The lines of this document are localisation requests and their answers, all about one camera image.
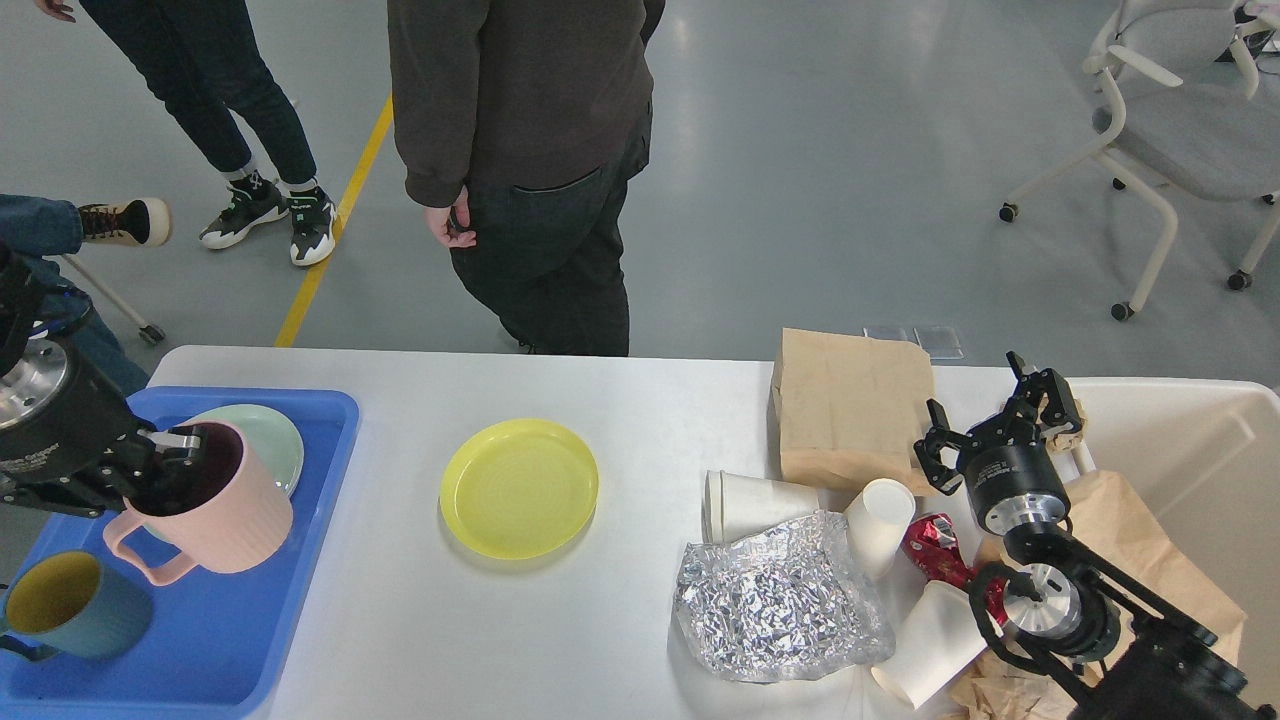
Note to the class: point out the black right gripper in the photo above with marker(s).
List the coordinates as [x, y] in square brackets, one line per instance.
[1009, 475]

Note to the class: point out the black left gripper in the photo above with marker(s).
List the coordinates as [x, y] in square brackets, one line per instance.
[71, 444]

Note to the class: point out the pink mug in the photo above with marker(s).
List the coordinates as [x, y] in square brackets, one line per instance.
[221, 509]

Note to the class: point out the yellow plastic plate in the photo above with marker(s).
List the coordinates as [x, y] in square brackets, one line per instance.
[519, 489]

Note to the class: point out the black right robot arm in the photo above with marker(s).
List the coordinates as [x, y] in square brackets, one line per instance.
[1119, 649]

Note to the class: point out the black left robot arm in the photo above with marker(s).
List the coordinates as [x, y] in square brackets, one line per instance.
[21, 300]

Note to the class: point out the crumpled brown paper ball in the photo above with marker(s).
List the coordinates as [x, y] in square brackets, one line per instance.
[1065, 439]

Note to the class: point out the pale green plate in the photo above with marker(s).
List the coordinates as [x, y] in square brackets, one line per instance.
[271, 434]

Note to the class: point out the crushed red can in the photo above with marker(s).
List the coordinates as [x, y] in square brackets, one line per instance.
[932, 544]

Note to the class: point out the large brown paper bag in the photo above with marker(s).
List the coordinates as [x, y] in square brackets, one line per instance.
[1111, 518]

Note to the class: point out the white chair leg left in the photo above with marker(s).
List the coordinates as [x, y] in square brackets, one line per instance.
[150, 333]

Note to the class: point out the upright white paper cup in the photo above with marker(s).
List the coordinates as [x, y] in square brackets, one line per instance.
[877, 520]

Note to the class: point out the flat brown paper bag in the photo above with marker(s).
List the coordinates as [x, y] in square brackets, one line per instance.
[849, 409]

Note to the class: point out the teal mug yellow inside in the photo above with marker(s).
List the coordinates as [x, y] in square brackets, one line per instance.
[72, 603]

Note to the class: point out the blue plastic tray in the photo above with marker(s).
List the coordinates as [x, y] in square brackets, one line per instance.
[217, 643]

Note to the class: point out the white plastic bin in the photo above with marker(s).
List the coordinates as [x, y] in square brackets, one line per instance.
[1203, 456]

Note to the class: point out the front white paper cup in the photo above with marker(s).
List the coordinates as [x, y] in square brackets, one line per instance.
[936, 641]

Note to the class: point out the crumpled brown paper front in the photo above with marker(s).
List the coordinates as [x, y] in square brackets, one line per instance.
[991, 689]

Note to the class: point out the crumpled aluminium foil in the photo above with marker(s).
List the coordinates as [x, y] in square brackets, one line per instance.
[789, 603]

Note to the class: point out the lying white paper cup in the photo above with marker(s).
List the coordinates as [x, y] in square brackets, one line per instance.
[736, 507]

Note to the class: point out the seated person in jeans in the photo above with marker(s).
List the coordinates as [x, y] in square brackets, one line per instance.
[38, 229]

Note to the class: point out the grey office chair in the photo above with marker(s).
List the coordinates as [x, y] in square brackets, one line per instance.
[1180, 98]

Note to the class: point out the person in dark jeans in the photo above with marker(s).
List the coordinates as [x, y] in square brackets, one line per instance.
[200, 59]

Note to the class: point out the person in dark hoodie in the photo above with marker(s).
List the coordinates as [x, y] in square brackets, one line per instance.
[520, 124]

